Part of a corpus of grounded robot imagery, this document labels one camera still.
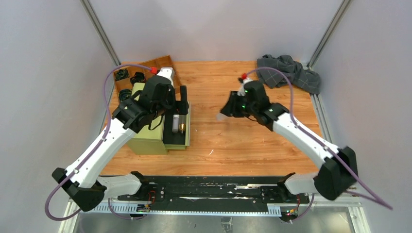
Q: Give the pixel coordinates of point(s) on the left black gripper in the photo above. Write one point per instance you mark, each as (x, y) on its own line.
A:
(182, 105)

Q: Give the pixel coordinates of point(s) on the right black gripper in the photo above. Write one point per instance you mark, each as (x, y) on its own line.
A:
(230, 108)

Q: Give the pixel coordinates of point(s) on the clear gold-cap bottle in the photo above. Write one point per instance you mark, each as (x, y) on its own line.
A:
(182, 123)

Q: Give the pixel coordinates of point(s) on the white tube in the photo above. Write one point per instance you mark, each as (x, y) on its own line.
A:
(175, 123)

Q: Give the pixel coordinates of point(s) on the green drawer box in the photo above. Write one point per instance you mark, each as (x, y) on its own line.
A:
(162, 139)

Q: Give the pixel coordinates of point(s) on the small black-cap bottle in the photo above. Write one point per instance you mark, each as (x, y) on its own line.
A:
(221, 117)

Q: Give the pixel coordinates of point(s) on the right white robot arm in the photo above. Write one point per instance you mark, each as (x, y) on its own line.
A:
(337, 166)

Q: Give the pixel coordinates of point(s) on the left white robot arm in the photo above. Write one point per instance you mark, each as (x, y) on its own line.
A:
(82, 181)

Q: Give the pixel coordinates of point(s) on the brown compartment tray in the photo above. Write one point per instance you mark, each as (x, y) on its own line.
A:
(123, 75)

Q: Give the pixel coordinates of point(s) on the grey checked cloth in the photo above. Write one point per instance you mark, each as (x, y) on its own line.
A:
(304, 79)

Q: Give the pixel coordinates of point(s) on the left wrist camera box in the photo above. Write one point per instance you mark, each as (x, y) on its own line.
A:
(167, 72)

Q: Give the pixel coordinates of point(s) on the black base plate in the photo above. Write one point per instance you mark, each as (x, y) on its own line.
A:
(233, 194)

